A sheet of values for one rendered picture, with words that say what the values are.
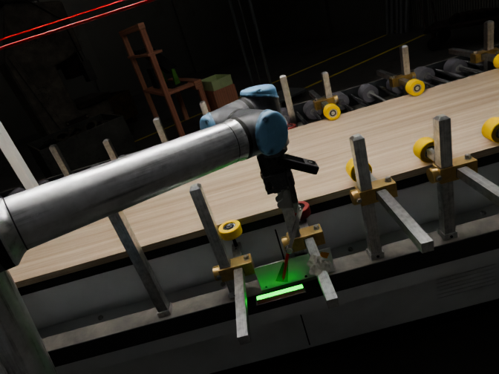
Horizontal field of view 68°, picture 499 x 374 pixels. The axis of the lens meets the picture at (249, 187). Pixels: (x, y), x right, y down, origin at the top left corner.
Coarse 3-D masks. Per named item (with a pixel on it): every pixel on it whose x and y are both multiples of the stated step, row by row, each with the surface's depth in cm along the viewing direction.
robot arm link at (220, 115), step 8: (232, 104) 89; (240, 104) 88; (248, 104) 89; (208, 112) 87; (216, 112) 86; (224, 112) 84; (200, 120) 87; (208, 120) 84; (216, 120) 84; (224, 120) 82; (200, 128) 89
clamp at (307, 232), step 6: (306, 228) 123; (312, 228) 122; (288, 234) 123; (300, 234) 121; (306, 234) 120; (312, 234) 120; (318, 234) 120; (282, 240) 121; (288, 240) 120; (294, 240) 120; (300, 240) 120; (318, 240) 121; (324, 240) 121; (294, 246) 121; (300, 246) 121
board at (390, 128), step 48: (432, 96) 188; (480, 96) 171; (288, 144) 186; (336, 144) 169; (384, 144) 155; (480, 144) 134; (240, 192) 153; (336, 192) 133; (96, 240) 151; (144, 240) 140
